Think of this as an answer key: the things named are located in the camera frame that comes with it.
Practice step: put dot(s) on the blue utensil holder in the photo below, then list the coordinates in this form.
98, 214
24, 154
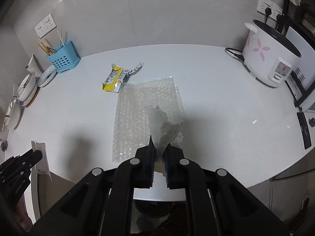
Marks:
65, 58

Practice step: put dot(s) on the wall socket pair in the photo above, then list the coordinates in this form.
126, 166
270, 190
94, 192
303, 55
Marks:
45, 26
262, 5

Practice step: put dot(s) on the white bowl with spoon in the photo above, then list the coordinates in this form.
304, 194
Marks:
13, 113

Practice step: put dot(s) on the left wall socket pair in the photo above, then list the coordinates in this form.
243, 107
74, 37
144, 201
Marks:
45, 26

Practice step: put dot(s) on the person's left hand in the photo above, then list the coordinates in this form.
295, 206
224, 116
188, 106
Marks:
21, 215

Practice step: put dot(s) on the white tissue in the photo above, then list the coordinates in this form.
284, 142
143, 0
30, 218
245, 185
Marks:
163, 131

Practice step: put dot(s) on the wooden round coaster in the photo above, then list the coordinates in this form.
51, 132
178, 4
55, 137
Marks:
29, 103

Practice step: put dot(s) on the white pink rice cooker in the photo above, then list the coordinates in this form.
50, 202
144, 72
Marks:
268, 55

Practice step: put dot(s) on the yellow silver snack wrapper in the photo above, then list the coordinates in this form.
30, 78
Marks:
118, 77

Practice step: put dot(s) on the stacked white bowls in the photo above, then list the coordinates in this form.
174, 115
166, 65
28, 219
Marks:
27, 89

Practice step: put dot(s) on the right wall socket pair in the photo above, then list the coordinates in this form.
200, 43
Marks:
262, 5

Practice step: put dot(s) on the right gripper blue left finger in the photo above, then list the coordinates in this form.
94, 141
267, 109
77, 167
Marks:
150, 162

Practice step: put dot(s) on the clear bubble wrap sheet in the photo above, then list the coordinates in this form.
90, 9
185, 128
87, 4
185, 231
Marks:
131, 130

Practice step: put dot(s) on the white microwave oven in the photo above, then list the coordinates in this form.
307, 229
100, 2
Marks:
301, 80

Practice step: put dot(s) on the blue patterned plate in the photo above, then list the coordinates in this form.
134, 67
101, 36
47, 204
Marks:
46, 77

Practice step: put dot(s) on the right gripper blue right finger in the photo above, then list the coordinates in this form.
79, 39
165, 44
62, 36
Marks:
168, 164

